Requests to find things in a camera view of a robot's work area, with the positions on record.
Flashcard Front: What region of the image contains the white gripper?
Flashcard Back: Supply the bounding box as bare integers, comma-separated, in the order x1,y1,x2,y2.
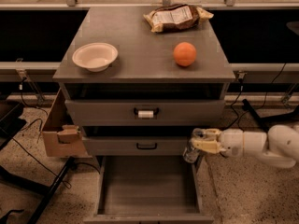
192,128,244,158

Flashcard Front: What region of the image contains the silver redbull can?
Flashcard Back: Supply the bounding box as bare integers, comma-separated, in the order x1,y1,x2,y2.
183,128,205,163

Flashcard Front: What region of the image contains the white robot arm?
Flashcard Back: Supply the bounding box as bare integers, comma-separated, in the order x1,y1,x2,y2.
191,125,299,168

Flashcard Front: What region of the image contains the grey drawer cabinet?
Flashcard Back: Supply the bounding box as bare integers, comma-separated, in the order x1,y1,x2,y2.
51,5,236,161

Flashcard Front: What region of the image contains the grey open bottom drawer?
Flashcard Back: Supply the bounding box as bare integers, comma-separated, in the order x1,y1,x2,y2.
84,156,214,224

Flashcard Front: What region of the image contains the grey middle drawer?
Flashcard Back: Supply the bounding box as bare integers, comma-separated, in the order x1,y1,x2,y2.
82,136,190,156

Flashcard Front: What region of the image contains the grey top drawer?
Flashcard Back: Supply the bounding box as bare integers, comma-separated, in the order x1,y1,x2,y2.
65,100,224,127

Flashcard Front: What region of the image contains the black stand leg right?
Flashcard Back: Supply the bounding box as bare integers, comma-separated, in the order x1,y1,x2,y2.
241,98,299,131

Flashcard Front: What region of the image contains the black stand leg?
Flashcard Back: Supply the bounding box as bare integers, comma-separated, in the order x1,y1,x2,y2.
0,157,75,224
241,98,299,131

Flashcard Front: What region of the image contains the orange fruit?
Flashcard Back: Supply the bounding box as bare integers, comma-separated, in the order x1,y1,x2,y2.
173,42,196,67

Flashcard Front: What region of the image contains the brown chip bag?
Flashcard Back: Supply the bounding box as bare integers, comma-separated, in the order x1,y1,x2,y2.
144,4,214,33

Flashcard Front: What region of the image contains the white paper bowl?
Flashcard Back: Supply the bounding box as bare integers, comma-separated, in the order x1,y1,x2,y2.
72,43,119,72

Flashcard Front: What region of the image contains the cardboard box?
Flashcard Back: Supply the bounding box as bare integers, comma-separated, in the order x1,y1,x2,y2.
42,91,88,158

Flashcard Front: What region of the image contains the black stand leg left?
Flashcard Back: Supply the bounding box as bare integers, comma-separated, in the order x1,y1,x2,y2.
0,157,75,224

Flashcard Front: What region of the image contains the black cable on left floor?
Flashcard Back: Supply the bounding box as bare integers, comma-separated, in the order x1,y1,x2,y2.
0,75,101,190

